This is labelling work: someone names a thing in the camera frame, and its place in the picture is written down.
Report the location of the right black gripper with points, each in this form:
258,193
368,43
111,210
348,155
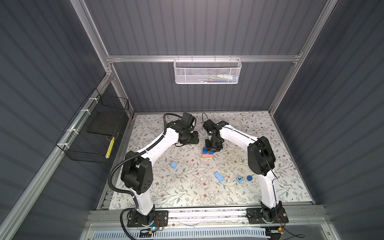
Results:
210,149

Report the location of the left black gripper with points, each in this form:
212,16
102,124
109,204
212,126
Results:
195,140

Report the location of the light blue rectangular block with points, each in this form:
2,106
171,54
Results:
219,177

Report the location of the light blue cube block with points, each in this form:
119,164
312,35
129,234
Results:
174,165

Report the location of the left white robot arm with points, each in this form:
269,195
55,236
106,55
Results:
137,172

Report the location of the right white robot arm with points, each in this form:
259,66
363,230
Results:
261,158

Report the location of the teal letter cube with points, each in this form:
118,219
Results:
239,179

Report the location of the markers in white basket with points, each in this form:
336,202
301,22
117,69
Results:
227,79

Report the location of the black pad in basket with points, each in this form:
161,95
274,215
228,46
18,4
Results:
106,124

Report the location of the white wire basket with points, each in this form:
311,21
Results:
188,71

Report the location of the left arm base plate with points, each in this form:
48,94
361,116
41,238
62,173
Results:
154,219

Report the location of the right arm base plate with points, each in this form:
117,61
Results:
277,215

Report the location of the black wire basket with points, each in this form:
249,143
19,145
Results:
78,144

